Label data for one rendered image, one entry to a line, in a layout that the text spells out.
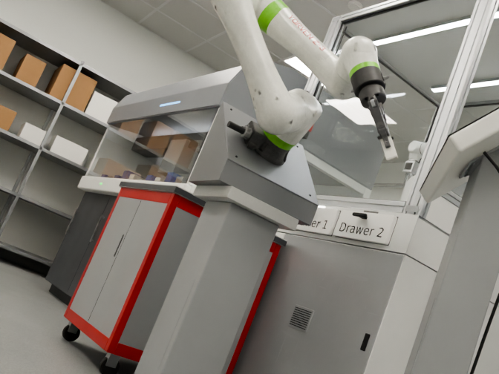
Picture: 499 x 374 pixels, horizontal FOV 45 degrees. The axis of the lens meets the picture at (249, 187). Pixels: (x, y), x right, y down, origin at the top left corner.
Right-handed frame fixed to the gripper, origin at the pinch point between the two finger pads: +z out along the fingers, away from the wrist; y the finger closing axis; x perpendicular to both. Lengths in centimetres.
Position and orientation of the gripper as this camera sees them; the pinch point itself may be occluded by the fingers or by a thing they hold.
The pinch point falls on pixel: (389, 149)
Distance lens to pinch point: 169.6
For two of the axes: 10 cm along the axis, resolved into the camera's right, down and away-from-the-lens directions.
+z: 1.5, 8.6, -4.9
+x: -9.0, 3.3, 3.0
